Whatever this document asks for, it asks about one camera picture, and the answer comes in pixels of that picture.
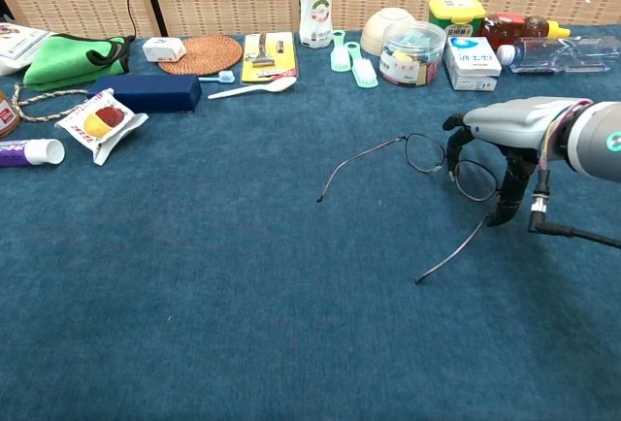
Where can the round woven rattan coaster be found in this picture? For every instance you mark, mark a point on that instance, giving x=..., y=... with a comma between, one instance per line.
x=208, y=55

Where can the long mint green brush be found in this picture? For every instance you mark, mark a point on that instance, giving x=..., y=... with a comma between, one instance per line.
x=364, y=72

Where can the dark blue rectangular box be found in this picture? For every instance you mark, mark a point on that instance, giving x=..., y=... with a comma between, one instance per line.
x=145, y=93

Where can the white drink bottle yellow cap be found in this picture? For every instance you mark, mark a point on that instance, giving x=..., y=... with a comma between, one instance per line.
x=315, y=18

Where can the beige upturned bowl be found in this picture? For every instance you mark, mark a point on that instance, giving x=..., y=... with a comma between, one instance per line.
x=383, y=28

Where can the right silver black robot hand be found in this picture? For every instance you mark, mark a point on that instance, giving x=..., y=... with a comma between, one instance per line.
x=514, y=122

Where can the amber honey squeeze bottle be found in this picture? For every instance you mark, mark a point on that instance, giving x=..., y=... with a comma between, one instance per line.
x=509, y=28

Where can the razor in yellow blister pack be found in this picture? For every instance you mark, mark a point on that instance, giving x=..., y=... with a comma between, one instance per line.
x=267, y=57

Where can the red labelled jar brown content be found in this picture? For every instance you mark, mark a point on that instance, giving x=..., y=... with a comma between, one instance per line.
x=7, y=115

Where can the white printed powder bag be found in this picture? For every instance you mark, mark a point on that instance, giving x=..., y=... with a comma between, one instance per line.
x=17, y=47

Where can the yellow green lidded box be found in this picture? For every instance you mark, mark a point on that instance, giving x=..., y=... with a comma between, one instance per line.
x=456, y=16

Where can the short mint green brush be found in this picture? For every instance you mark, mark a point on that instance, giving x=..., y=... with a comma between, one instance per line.
x=340, y=57

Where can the white plastic spoon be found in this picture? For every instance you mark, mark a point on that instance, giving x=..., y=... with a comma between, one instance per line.
x=276, y=85

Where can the small white cardboard box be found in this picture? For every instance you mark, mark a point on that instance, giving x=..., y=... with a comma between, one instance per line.
x=162, y=50

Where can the blue felt table cover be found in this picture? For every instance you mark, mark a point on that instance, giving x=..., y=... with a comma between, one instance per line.
x=194, y=295

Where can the white blue carton box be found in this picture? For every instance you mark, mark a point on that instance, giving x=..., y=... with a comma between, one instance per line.
x=473, y=64

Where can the light blue toothbrush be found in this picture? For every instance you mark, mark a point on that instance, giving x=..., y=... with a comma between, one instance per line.
x=223, y=77

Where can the clear plastic water bottle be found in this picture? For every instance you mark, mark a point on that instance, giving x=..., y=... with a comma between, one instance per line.
x=563, y=55

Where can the purple white toothpaste tube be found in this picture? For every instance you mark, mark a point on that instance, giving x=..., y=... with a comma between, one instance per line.
x=29, y=152

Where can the green cloth black trim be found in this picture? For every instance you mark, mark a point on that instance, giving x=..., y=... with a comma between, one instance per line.
x=63, y=59

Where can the white snack packet fruit print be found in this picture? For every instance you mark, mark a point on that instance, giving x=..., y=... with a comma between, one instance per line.
x=99, y=122

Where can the clear jar of binder clips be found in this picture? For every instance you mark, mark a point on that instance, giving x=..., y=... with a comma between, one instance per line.
x=412, y=57

